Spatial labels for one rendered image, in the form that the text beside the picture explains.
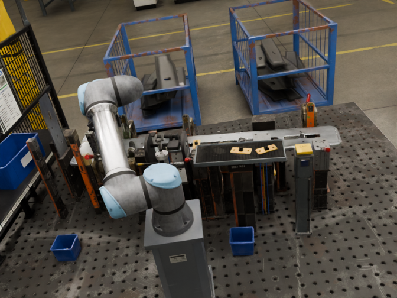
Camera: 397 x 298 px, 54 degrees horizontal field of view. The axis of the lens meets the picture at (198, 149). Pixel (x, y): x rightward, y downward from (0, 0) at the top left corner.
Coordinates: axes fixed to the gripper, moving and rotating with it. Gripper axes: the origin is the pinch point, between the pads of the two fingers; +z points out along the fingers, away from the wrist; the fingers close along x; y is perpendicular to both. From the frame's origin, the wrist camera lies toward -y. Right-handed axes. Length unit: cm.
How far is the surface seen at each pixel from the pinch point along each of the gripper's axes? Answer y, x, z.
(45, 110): -27.0, -5.7, -24.6
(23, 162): -35.8, -26.0, -7.2
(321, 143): 106, -21, -5
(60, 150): -26.6, -6.3, -0.5
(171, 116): -7, 184, 85
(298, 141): 97, -9, 1
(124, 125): 5.8, 10.3, -3.7
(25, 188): -32.6, -36.8, 0.2
